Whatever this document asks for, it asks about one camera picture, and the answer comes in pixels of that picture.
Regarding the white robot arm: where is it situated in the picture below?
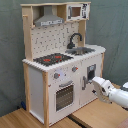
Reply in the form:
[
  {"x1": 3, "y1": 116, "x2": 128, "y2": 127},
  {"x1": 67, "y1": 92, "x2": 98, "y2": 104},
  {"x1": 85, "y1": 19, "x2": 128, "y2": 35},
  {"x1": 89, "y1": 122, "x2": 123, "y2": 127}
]
[{"x1": 92, "y1": 77, "x2": 128, "y2": 111}]

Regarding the black toy stovetop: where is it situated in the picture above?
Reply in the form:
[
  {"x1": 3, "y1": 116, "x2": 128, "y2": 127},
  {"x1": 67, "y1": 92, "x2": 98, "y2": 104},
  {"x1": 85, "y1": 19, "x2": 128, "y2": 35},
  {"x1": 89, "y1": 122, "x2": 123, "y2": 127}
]
[{"x1": 34, "y1": 53, "x2": 70, "y2": 66}]

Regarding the grey toy range hood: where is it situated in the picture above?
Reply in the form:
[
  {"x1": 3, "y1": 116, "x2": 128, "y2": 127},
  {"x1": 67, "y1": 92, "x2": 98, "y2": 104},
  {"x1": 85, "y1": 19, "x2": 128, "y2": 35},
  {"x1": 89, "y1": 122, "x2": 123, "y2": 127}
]
[{"x1": 35, "y1": 5, "x2": 64, "y2": 27}]

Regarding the white fridge door with dispenser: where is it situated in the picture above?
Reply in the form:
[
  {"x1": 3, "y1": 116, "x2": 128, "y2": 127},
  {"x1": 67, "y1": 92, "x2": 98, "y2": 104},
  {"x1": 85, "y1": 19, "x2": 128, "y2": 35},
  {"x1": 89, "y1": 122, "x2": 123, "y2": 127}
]
[{"x1": 80, "y1": 54, "x2": 102, "y2": 106}]

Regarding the white toy oven door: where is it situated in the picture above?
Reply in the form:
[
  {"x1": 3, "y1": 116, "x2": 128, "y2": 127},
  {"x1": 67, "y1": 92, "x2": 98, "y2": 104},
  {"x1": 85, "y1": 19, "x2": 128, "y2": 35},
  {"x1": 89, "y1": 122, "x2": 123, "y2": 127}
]
[{"x1": 49, "y1": 78, "x2": 79, "y2": 125}]

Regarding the wooden toy kitchen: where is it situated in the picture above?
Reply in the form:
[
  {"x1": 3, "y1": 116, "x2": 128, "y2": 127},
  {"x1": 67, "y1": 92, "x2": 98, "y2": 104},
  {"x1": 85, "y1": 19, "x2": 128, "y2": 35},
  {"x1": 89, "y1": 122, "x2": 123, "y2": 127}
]
[{"x1": 22, "y1": 2, "x2": 105, "y2": 128}]

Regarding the black toy faucet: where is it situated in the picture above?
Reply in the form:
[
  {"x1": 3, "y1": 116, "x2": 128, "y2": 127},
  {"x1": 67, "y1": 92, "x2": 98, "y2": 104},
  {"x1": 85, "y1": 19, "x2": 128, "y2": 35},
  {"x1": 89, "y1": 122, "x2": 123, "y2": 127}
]
[{"x1": 67, "y1": 33, "x2": 82, "y2": 49}]

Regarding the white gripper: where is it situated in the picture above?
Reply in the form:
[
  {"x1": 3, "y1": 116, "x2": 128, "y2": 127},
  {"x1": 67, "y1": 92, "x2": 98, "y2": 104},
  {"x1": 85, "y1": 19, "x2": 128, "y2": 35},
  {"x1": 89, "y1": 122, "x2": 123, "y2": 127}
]
[{"x1": 92, "y1": 76, "x2": 114, "y2": 102}]

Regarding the toy microwave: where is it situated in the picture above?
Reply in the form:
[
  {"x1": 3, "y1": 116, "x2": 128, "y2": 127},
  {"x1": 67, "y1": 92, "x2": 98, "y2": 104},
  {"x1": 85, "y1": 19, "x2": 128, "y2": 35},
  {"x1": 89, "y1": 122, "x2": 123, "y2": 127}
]
[{"x1": 66, "y1": 3, "x2": 90, "y2": 21}]

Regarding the grey stove knob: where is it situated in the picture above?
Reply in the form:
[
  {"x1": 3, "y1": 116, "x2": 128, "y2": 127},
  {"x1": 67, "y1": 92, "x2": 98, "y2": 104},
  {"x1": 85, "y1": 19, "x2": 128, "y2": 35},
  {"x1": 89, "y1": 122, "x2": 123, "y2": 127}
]
[
  {"x1": 72, "y1": 67, "x2": 78, "y2": 72},
  {"x1": 54, "y1": 73, "x2": 60, "y2": 79}
]

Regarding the grey toy sink basin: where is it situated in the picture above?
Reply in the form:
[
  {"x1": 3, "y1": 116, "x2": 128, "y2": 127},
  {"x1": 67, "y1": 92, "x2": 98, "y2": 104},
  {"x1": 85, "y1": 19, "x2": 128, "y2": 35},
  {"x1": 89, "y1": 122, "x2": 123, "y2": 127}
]
[{"x1": 65, "y1": 47, "x2": 95, "y2": 55}]

